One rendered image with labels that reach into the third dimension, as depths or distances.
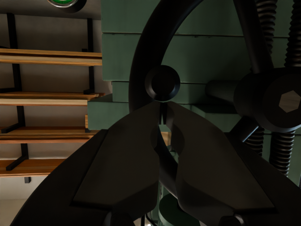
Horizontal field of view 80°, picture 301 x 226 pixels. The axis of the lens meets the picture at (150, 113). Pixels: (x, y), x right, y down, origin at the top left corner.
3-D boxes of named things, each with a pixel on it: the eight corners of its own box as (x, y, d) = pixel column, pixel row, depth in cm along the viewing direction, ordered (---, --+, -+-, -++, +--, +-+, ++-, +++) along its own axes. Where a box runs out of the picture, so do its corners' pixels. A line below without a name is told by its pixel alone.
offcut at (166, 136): (165, 125, 42) (164, 139, 43) (156, 128, 40) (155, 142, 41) (177, 128, 40) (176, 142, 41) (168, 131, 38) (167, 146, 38)
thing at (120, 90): (316, 87, 35) (312, 107, 36) (255, 84, 56) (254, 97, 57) (111, 81, 35) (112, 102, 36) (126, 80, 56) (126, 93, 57)
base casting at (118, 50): (339, 38, 34) (328, 88, 35) (221, 64, 90) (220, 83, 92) (98, 32, 34) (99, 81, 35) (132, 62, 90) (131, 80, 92)
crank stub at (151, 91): (186, 66, 11) (179, 106, 12) (174, 71, 17) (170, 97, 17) (146, 60, 11) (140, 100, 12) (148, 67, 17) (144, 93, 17)
